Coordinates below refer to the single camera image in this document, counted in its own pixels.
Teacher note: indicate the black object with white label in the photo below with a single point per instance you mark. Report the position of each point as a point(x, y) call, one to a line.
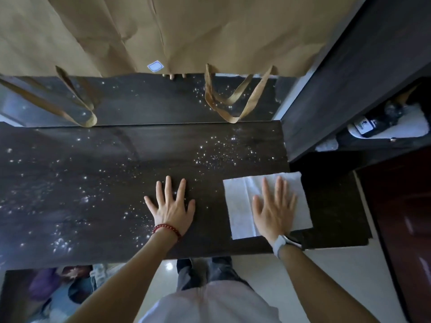
point(384, 117)

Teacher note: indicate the white sticker label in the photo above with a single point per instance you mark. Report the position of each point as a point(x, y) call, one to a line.
point(155, 66)

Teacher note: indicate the dark wooden cabinet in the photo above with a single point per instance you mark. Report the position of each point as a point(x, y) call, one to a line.
point(363, 63)

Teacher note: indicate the person's left hand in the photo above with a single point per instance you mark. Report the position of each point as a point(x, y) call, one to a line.
point(171, 211)

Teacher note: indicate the white wrist watch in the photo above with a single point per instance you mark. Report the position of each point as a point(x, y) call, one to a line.
point(281, 243)

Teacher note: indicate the brown paper bag with sticker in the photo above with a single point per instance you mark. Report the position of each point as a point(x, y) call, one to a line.
point(84, 30)

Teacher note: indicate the small white folded cloth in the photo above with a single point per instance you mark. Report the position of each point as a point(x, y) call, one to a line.
point(326, 145)

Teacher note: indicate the white cloth bundle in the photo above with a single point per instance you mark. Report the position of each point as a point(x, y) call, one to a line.
point(412, 126)

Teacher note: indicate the white shirt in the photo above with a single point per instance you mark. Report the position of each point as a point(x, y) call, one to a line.
point(208, 304)

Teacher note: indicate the dark red door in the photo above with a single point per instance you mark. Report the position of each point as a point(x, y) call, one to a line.
point(400, 215)

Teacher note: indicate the person's right middle finger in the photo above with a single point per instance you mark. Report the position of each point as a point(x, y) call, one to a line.
point(278, 189)

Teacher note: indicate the person's right thumb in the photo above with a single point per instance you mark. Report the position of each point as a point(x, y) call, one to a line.
point(257, 205)

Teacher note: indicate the person's left thumb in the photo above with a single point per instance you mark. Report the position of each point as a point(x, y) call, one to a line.
point(191, 207)

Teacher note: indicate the white paper towel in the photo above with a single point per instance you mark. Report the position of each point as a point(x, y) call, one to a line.
point(240, 205)

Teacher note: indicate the person's right forearm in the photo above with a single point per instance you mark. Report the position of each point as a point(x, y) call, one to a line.
point(320, 285)

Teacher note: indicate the person's right little finger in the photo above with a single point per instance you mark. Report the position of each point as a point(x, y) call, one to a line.
point(292, 202)

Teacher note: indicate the person's left little finger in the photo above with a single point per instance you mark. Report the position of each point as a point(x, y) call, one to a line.
point(150, 203)

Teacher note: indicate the person's left middle finger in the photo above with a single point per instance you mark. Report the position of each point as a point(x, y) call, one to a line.
point(168, 190)

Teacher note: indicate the person's right hand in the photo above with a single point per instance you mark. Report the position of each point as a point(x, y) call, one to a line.
point(274, 215)

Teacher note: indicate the dark grey trousers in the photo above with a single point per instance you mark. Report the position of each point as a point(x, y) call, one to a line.
point(215, 270)

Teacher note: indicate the scattered white crumbs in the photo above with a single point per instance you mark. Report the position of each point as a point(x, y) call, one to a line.
point(215, 153)

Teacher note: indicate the person's left forearm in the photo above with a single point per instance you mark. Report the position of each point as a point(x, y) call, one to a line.
point(128, 282)

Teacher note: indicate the pile of colourful clothes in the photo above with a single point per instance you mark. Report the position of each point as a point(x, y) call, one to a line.
point(50, 292)

